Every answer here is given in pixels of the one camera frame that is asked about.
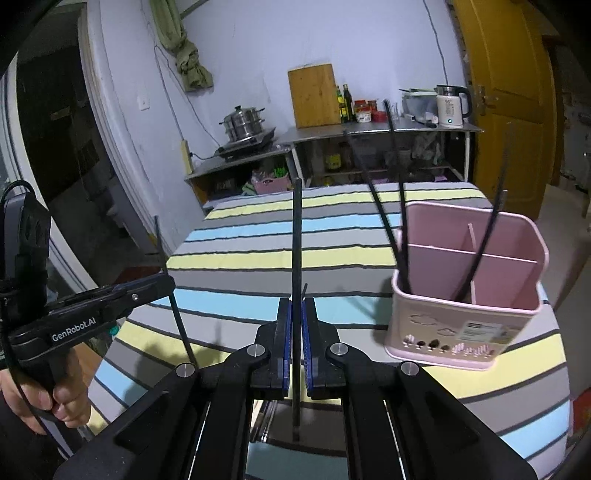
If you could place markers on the black induction cooker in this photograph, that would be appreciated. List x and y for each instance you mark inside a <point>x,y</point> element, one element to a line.
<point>247,146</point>

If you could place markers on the person's left hand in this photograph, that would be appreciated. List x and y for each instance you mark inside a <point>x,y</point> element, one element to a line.
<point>68,401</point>

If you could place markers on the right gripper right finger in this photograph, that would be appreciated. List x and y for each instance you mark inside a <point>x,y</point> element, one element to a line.
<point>323,380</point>

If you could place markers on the stainless steel steamer pot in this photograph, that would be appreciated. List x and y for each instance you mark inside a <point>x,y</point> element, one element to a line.
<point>243,123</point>

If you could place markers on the low wooden side shelf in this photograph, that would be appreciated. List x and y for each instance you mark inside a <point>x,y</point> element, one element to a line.
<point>218,180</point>

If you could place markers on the green hanging cloth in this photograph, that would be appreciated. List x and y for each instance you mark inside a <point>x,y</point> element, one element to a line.
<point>173,39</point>

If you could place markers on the white electric kettle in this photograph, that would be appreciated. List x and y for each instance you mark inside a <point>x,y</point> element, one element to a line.
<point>454,105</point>

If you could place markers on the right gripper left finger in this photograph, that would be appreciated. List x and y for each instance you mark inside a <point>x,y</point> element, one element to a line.
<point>271,380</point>

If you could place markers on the dark oil bottle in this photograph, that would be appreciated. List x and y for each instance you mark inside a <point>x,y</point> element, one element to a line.
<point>349,102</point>

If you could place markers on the striped tablecloth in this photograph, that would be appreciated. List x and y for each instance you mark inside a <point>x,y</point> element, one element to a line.
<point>232,271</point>

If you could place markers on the pink storage basket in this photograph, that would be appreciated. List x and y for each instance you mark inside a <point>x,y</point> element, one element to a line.
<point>271,185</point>

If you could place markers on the metal kitchen shelf table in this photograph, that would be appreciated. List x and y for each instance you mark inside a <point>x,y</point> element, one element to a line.
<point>326,155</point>

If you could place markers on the yellow wooden door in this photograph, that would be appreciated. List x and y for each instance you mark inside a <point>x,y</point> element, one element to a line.
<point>514,99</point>

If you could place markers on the wooden cutting board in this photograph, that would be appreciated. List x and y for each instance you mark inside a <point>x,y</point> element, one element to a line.
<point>313,92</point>

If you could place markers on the red lidded jar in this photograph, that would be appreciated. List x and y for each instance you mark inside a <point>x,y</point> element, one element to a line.
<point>363,111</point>

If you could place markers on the clear storage container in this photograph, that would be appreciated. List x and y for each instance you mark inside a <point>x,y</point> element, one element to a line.
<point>421,104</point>

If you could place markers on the pink plastic utensil holder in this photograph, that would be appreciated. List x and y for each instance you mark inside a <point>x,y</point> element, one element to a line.
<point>428,326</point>

